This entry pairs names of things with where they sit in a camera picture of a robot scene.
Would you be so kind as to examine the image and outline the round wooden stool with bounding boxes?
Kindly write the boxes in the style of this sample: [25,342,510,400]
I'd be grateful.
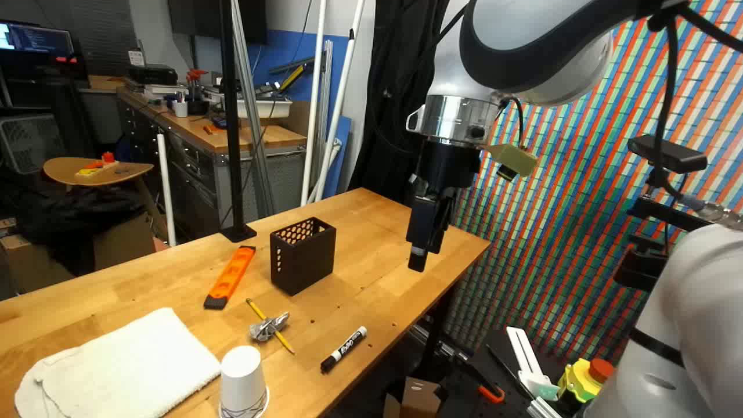
[41,154,156,190]

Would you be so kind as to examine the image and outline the black stereo camera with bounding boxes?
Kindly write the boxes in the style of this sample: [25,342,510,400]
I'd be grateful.
[624,133,711,175]

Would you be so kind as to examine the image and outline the white terry cloth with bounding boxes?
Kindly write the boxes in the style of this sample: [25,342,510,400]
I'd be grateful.
[11,305,222,418]

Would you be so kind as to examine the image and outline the black pole stand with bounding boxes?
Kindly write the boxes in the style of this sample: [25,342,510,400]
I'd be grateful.
[218,0,261,244]

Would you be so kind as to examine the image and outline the cardboard box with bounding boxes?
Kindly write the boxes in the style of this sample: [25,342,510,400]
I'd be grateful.
[384,377,444,418]

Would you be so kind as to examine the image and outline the computer monitor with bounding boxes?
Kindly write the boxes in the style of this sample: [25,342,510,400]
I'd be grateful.
[0,19,79,57]

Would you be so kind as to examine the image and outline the black camera stand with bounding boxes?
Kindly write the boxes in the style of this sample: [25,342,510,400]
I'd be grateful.
[614,164,711,293]

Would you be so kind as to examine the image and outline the red and yellow toy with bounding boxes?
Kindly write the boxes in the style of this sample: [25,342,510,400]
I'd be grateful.
[71,149,120,180]

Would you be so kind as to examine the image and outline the yellow pencil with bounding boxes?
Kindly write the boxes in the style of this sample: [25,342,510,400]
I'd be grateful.
[243,298,298,358]

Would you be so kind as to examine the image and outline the small metal binder clip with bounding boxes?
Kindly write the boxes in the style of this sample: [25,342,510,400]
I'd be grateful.
[245,312,293,345]

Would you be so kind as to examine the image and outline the yellow-green wrist camera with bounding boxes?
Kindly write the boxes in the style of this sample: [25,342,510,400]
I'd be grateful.
[485,141,542,183]

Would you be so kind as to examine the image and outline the wooden top workbench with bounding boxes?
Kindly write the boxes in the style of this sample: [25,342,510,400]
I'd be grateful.
[113,85,309,242]

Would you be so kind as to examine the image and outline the orange and black level tool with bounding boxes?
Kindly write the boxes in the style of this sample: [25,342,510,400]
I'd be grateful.
[201,244,258,312]

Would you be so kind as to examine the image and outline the grey metal pole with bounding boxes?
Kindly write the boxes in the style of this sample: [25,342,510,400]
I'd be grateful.
[227,0,279,221]

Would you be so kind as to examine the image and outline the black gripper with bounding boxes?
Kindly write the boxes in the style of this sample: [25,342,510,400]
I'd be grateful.
[406,141,482,274]

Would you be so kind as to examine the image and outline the white metal pole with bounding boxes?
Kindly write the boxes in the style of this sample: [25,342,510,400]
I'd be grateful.
[298,0,330,209]
[309,0,367,205]

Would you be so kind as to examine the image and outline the black curtain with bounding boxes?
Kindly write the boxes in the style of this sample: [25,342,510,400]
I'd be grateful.
[348,0,450,206]

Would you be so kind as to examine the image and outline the white paper cup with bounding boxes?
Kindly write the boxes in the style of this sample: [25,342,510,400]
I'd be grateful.
[215,344,272,418]

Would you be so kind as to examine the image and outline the white plastic bracket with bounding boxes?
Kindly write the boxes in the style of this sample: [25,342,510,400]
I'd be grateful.
[503,325,561,402]

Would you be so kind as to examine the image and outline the black marker pen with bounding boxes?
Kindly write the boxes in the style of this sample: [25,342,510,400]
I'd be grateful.
[319,325,371,377]

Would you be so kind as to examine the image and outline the colourful striped backdrop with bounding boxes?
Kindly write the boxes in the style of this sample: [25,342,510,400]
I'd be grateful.
[444,0,743,368]

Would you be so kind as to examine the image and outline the yellow emergency stop button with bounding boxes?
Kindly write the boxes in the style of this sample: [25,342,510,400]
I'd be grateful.
[555,356,618,406]

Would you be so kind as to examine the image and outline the black camera cable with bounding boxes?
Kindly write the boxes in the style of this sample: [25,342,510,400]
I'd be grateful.
[499,93,530,151]

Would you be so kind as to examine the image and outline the orange handled clamp tool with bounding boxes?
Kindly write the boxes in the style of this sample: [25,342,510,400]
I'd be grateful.
[431,338,509,406]

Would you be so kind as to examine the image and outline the black perforated box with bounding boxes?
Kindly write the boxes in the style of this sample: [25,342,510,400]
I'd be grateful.
[268,215,340,298]

